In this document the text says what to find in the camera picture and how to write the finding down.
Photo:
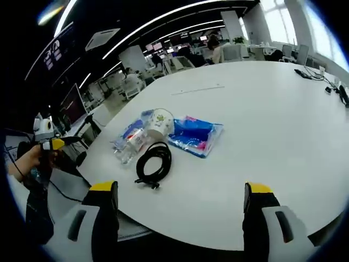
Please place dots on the white table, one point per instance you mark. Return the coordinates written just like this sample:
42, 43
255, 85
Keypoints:
245, 122

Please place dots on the small black device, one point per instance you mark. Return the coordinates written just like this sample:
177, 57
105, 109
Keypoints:
328, 90

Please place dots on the white printed paper cup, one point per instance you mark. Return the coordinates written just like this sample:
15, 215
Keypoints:
159, 124

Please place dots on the hanging ceiling display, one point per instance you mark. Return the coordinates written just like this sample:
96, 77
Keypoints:
56, 50

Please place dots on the dark monitor screen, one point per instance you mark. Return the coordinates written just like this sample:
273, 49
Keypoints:
72, 105

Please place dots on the clear plastic water bottle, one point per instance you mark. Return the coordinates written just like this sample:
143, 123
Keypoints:
129, 148

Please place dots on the green potted plant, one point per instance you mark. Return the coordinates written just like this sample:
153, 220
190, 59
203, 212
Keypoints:
240, 40

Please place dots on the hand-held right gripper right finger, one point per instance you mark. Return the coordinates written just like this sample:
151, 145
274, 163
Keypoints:
256, 232

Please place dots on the blue tissue pack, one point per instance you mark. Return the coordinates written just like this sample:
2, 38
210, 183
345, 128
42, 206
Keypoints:
193, 136

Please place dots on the bagged blue mouse packet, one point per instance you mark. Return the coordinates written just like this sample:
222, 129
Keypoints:
133, 127

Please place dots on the ceiling air conditioner vent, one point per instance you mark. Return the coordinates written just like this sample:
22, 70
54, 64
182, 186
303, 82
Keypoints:
102, 39

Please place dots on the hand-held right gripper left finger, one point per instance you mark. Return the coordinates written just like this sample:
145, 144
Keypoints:
103, 232

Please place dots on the long black device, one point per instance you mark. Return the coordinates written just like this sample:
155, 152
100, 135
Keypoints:
344, 95

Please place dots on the person's left hand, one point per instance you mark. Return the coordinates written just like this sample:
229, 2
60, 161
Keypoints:
38, 157

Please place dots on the grey mesh chair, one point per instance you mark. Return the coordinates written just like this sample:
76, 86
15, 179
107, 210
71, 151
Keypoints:
69, 181

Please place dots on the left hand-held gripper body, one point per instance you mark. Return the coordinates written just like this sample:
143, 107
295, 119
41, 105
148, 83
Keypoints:
42, 128

